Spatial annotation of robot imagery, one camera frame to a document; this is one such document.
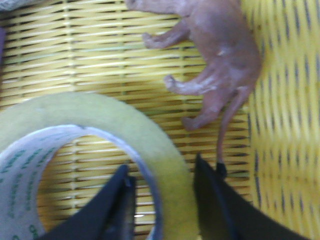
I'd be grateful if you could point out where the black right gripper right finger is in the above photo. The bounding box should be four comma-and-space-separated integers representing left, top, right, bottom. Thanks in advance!
194, 154, 304, 240

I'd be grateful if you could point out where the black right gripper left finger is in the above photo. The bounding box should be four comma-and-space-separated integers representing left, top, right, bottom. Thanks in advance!
39, 165, 136, 240

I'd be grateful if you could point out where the brown toy lion figure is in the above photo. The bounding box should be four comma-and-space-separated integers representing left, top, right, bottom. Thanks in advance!
125, 0, 262, 178

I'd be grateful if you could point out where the yellow tape roll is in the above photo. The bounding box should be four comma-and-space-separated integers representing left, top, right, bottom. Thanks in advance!
0, 92, 199, 240

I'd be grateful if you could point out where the purple foam cube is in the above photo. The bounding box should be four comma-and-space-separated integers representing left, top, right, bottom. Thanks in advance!
0, 27, 6, 66

